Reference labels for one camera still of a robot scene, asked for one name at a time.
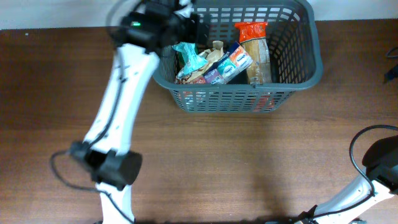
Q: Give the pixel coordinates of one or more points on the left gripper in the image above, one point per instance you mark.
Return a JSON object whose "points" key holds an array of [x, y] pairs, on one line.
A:
{"points": [[193, 31]]}

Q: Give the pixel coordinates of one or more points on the teal wipes packet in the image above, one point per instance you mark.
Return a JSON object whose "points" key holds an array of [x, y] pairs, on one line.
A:
{"points": [[193, 61]]}

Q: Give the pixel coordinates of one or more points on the beige snack bag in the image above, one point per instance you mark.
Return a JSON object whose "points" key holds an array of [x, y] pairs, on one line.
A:
{"points": [[212, 55]]}

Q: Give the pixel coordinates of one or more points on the multicolour tissue pack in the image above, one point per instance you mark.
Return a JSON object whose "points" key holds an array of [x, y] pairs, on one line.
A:
{"points": [[234, 61]]}

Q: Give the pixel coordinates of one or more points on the orange spaghetti package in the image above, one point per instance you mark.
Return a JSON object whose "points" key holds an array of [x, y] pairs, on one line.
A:
{"points": [[252, 37]]}

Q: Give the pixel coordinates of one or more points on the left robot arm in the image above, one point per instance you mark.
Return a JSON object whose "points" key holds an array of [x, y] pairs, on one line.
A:
{"points": [[105, 153]]}

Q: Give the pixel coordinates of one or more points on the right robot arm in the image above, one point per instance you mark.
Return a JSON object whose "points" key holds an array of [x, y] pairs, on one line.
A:
{"points": [[376, 182]]}

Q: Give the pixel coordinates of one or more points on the grey plastic basket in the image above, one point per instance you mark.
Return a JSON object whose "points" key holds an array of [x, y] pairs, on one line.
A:
{"points": [[292, 39]]}

